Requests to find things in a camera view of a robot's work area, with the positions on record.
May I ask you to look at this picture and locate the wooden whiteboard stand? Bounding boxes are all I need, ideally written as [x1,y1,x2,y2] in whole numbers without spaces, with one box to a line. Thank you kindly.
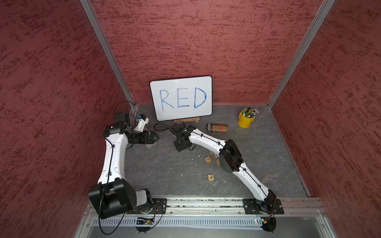
[174,117,200,124]

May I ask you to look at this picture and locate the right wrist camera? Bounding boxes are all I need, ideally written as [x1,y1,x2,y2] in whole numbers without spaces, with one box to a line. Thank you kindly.
[171,121,186,135]

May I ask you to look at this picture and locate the wooden block letter X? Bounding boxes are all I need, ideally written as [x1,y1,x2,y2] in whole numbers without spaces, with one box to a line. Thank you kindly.
[205,157,212,164]

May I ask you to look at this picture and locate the plaid brown glasses case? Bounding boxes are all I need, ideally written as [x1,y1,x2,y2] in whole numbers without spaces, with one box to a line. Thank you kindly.
[206,123,229,132]

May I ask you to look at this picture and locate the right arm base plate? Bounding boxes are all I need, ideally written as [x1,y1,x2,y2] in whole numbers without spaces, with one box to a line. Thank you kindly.
[243,198,284,216]

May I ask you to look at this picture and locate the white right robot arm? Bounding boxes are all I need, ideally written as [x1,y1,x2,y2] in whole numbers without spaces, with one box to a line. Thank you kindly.
[170,125,276,214]

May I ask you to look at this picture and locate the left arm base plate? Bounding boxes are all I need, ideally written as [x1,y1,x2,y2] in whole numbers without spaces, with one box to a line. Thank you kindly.
[126,198,167,215]

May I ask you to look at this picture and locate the pens in cup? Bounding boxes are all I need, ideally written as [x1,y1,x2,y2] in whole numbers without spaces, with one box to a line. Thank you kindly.
[242,107,260,118]

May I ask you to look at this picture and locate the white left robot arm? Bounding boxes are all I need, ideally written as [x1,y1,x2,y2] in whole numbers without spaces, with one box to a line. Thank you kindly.
[88,113,159,219]

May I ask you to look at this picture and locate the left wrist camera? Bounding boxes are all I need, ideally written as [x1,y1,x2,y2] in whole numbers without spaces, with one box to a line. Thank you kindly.
[134,114,149,132]

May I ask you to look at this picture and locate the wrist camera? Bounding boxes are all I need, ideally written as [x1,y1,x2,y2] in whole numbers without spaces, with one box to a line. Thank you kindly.
[134,114,149,132]
[171,121,186,135]

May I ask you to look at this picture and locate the yellow pen cup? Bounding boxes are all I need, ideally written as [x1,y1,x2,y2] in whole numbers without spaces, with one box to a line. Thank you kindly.
[238,110,256,129]

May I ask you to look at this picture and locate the whiteboard with RED written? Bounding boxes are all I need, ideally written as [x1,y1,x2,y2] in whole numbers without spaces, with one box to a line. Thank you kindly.
[150,76,212,122]

